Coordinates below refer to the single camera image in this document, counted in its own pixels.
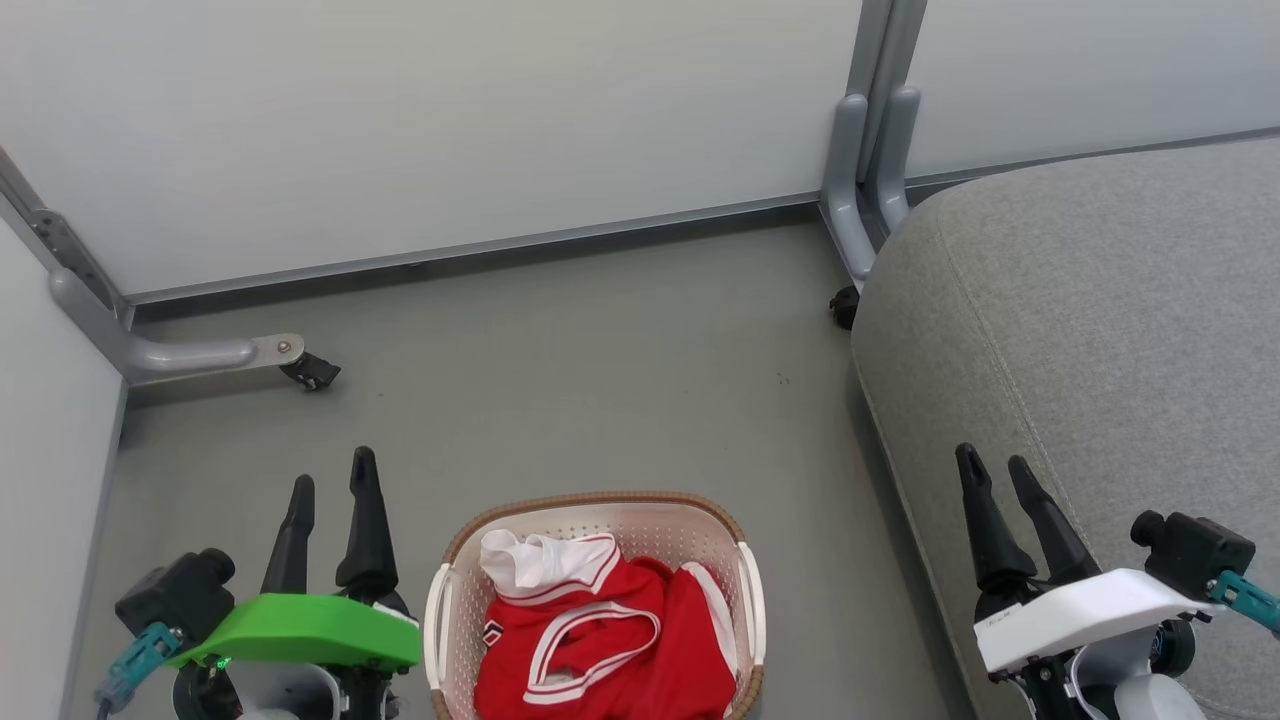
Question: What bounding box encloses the right teal cable connector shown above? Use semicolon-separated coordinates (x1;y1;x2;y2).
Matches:
1207;569;1280;638

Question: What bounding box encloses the grey fabric sofa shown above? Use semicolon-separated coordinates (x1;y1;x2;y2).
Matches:
849;134;1280;720

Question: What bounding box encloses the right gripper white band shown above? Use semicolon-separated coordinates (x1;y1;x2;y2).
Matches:
954;443;1228;720

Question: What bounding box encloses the white laundry basket brown rim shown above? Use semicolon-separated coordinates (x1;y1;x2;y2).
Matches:
423;490;768;720

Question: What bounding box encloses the long grey partition foot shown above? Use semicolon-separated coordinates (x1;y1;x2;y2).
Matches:
48;267;307;388

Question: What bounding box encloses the red and white jersey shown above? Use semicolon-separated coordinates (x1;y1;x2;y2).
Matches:
473;529;740;720

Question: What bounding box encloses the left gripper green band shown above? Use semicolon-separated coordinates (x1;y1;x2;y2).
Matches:
165;446;423;720

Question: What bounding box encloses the grey partition post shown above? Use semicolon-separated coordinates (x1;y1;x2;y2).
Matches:
846;0;928;101
0;148;133;326

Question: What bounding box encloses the teal cable connector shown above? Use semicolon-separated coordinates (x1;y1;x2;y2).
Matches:
1207;569;1280;638
94;621;187;719

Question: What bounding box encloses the left teal cable connector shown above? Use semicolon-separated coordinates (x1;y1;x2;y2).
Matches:
94;621;187;719

